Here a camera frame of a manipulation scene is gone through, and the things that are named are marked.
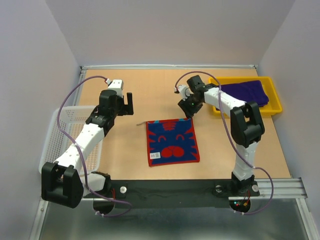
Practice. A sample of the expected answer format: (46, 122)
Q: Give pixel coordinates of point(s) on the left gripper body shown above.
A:
(119, 110)

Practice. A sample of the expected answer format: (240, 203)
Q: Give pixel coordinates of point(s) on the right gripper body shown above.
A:
(191, 104)

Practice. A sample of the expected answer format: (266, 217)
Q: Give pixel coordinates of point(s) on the red blue patterned towel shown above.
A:
(171, 141)

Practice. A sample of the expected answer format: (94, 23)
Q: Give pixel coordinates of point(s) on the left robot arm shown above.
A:
(66, 180)

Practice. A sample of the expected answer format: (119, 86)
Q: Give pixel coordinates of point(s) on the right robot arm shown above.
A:
(244, 132)

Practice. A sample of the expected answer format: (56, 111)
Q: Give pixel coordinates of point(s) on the white plastic basket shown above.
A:
(72, 120)

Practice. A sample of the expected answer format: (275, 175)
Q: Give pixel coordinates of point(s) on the yellow plastic tray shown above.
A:
(274, 105)

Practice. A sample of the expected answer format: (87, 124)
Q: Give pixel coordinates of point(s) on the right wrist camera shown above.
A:
(183, 90)

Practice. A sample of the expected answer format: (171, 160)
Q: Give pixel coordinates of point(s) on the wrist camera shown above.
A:
(183, 90)
(116, 85)

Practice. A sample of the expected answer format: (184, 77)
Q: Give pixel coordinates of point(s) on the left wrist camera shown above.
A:
(116, 85)

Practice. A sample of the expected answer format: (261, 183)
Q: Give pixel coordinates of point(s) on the aluminium back rail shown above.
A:
(167, 66)

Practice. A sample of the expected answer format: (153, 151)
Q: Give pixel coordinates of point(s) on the aluminium rail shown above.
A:
(277, 188)
(167, 66)

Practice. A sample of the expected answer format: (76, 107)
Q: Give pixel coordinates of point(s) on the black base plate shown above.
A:
(183, 193)

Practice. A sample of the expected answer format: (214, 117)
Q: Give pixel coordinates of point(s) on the aluminium front rail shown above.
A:
(277, 188)

